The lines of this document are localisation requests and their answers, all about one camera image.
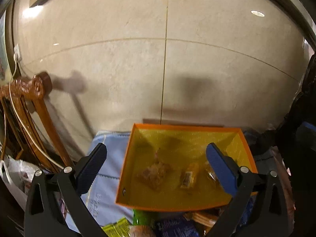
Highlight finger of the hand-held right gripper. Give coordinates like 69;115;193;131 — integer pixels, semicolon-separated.
281;92;316;158

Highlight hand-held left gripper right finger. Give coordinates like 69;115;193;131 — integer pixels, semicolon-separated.
206;142;290;237

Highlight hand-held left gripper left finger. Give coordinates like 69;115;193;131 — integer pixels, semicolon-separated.
23;142;108;237

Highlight orange cardboard box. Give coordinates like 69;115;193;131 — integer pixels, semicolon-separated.
116;123;259;212

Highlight blue snack bag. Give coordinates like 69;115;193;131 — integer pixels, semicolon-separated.
154;216;200;237

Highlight clear crinkled snack packet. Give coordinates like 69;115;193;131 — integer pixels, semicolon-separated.
203;161;224;190

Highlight light blue tablecloth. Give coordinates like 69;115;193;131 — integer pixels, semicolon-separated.
63;130;282;237

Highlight small orange snack packet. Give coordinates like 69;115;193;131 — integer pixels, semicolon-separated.
179;162;199;190

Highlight clear wafer biscuit packet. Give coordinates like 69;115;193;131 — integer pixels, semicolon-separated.
184;209;224;236

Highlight clear brown pastry packet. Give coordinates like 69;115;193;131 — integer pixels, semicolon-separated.
136;148;176;191

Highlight yellow-green snack packet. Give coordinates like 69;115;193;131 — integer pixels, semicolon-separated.
101;217;131;237

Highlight green snack packet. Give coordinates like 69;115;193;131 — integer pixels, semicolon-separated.
133;209;161;228

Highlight white plastic bag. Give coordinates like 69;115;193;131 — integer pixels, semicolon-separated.
0;155;41;204

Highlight round yellow bread packet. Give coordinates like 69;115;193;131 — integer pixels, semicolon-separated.
128;225;157;237

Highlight brown carved wooden chair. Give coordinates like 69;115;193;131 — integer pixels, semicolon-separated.
0;71;74;174

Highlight white cable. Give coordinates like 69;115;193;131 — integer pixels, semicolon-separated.
0;54;65;169

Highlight white wall socket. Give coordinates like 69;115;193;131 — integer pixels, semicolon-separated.
13;44;23;62

